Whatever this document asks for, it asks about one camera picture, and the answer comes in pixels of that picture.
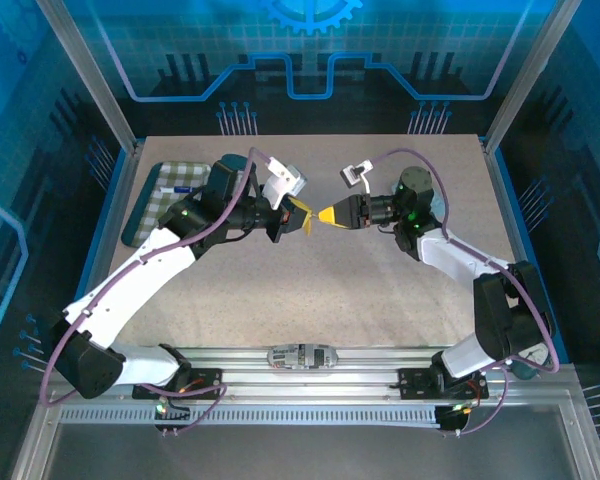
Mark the green checkered cloth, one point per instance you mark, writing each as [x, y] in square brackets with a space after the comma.
[175, 180]

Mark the blue and white pen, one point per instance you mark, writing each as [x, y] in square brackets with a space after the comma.
[182, 189]

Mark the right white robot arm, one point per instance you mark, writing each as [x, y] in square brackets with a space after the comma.
[460, 260]

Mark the aluminium frame post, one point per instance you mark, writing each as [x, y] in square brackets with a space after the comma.
[87, 75]
[530, 75]

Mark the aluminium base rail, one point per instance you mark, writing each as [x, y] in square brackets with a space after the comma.
[360, 372]

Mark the grey blue calculator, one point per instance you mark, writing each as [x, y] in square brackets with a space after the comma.
[436, 206]

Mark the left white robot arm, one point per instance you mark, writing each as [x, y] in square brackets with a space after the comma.
[145, 270]

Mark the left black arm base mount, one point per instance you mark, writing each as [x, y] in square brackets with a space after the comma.
[205, 380]

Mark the teal round object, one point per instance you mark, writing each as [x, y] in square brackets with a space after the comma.
[522, 371]

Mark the printed label sticker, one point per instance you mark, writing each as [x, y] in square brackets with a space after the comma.
[302, 357]

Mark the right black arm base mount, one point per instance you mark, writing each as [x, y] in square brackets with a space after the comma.
[415, 382]

